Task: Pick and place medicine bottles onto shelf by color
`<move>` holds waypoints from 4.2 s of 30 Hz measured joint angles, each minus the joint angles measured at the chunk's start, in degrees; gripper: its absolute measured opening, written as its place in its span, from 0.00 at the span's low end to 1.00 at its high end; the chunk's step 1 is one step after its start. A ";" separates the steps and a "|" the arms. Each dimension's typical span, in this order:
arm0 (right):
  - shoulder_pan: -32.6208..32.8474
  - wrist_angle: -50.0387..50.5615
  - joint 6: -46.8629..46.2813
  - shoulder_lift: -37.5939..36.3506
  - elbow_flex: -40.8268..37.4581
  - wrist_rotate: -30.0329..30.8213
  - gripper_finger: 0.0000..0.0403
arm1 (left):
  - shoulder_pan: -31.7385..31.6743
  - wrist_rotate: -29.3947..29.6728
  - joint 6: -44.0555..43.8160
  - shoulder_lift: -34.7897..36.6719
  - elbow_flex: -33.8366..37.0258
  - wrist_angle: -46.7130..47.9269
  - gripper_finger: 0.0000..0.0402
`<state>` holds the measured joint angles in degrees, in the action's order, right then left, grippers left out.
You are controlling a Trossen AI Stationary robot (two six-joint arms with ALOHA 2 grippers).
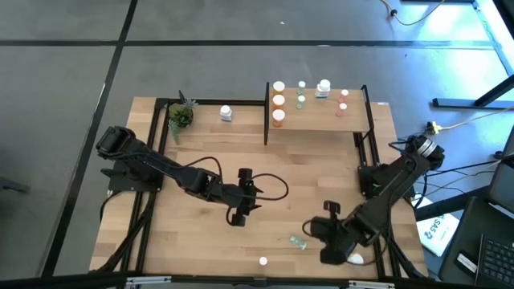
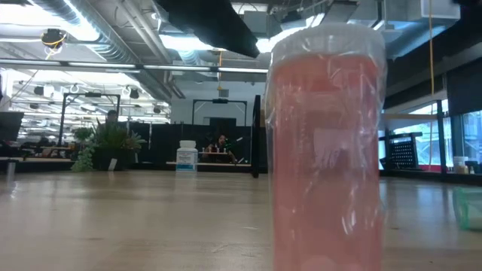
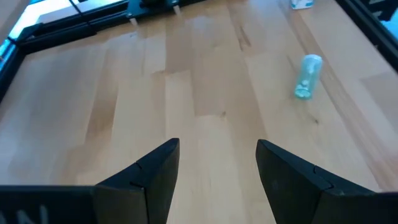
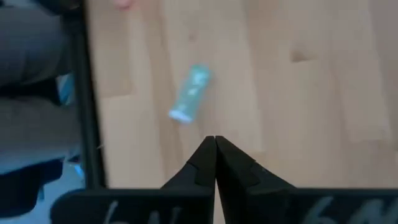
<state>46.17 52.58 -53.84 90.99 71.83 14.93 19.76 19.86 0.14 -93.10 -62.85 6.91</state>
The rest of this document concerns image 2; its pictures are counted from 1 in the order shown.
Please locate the white bottle blue label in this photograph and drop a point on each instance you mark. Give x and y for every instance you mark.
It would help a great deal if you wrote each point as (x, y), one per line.
(186, 158)

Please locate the pink pill vial white cap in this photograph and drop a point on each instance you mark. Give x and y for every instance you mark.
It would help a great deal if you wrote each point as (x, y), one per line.
(327, 150)

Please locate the green pill vial white cap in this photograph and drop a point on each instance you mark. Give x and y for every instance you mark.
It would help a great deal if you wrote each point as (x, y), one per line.
(470, 211)

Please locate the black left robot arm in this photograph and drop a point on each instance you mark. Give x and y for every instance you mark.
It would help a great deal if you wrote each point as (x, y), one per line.
(214, 26)

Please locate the wooden shelf board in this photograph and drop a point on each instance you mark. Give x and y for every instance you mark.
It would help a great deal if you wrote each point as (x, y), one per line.
(410, 116)

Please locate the small white rack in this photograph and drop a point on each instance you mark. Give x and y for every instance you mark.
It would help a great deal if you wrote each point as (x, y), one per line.
(212, 151)

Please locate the wooden background table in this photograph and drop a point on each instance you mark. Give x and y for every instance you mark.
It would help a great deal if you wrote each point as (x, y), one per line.
(211, 164)

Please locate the black room divider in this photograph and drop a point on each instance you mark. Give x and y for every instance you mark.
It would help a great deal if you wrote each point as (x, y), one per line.
(162, 139)

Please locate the grey ceiling conduit pipe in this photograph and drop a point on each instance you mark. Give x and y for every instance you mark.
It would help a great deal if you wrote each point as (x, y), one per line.
(169, 67)

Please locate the bright ceiling light panel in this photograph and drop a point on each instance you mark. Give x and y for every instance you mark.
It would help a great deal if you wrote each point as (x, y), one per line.
(180, 43)

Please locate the grey ceiling box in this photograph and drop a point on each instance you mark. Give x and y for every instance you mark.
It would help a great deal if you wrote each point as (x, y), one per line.
(260, 22)

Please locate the green artificial plant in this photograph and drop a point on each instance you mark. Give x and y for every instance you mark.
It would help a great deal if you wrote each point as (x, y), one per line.
(113, 137)

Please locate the white plant pot label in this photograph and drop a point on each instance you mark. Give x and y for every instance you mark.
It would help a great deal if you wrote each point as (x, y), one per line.
(113, 164)

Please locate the black plant pot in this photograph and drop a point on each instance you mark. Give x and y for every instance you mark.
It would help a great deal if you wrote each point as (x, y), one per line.
(101, 160)

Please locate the black perforated metal panel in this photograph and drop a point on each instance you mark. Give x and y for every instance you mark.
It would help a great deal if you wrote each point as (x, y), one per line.
(403, 152)

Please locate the small white container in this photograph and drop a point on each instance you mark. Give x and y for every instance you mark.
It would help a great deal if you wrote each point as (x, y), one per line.
(460, 165)

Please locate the white ceiling unit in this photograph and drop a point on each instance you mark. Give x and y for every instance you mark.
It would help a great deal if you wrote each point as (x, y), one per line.
(444, 9)

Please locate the black shelf side frame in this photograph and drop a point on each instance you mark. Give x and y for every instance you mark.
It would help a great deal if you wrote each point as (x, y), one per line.
(257, 150)
(443, 143)

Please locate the black background rig frame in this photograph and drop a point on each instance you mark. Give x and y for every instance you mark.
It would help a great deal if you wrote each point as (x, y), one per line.
(92, 94)
(220, 101)

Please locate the silver ceiling ventilation duct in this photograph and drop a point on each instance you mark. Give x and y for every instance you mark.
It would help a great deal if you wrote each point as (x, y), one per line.
(113, 49)

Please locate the black aluminium table frame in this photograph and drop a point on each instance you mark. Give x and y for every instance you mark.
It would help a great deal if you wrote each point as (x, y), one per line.
(414, 174)

